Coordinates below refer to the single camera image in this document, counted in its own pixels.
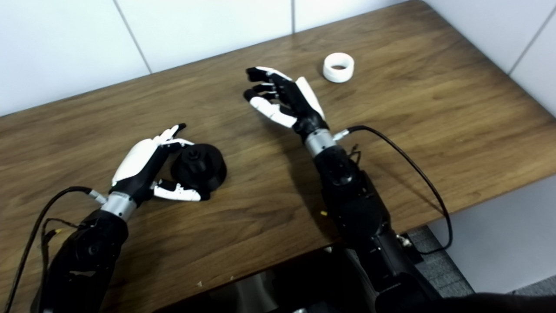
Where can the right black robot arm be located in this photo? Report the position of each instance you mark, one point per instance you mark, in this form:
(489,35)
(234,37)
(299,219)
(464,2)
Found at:
(360,208)

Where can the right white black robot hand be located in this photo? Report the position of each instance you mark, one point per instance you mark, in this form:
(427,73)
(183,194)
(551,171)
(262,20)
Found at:
(299,106)

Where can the black robot torso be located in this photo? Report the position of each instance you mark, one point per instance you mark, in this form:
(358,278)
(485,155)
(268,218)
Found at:
(304,282)

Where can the round black part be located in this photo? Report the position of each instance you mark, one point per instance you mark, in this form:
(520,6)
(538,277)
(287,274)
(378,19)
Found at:
(204,169)

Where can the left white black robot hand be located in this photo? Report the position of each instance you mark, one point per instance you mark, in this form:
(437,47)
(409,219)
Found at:
(139,161)

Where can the black flat floor bar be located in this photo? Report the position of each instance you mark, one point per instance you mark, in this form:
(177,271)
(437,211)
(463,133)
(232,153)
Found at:
(415,254)

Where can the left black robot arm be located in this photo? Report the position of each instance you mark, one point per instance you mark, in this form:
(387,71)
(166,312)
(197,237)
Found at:
(87,256)

